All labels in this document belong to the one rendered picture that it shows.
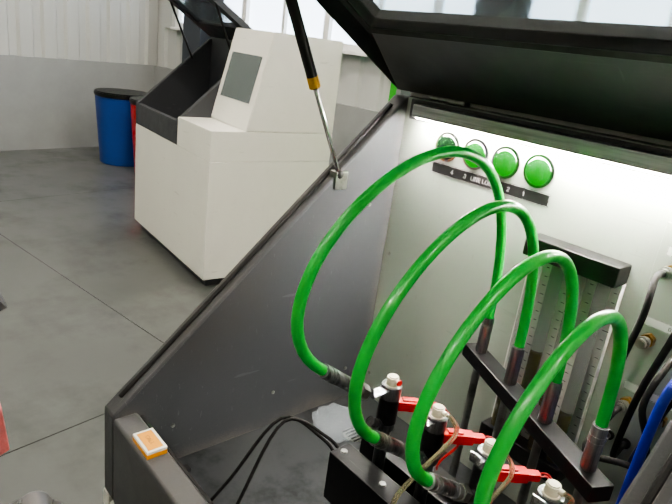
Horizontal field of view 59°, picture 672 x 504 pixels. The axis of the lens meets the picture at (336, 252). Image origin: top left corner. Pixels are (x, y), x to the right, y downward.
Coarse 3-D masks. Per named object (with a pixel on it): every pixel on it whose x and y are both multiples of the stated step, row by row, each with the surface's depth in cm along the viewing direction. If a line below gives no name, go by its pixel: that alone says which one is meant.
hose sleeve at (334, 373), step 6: (330, 366) 70; (330, 372) 69; (336, 372) 71; (342, 372) 72; (324, 378) 70; (330, 378) 70; (336, 378) 70; (342, 378) 71; (348, 378) 72; (336, 384) 71; (342, 384) 72; (348, 384) 72; (348, 390) 73
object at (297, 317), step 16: (416, 160) 67; (432, 160) 69; (480, 160) 75; (384, 176) 65; (400, 176) 66; (496, 176) 78; (368, 192) 64; (496, 192) 80; (352, 208) 64; (336, 224) 63; (496, 224) 84; (336, 240) 63; (496, 240) 85; (320, 256) 63; (496, 256) 86; (304, 272) 63; (496, 272) 87; (304, 288) 63; (304, 304) 63; (304, 336) 65; (304, 352) 66; (320, 368) 68
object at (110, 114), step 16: (96, 96) 622; (112, 96) 611; (128, 96) 614; (96, 112) 632; (112, 112) 618; (128, 112) 622; (112, 128) 625; (128, 128) 628; (112, 144) 632; (128, 144) 635; (112, 160) 639; (128, 160) 642
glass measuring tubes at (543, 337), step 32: (576, 256) 83; (544, 288) 90; (608, 288) 81; (544, 320) 89; (576, 320) 87; (544, 352) 92; (576, 352) 88; (576, 384) 86; (576, 416) 89; (512, 448) 95
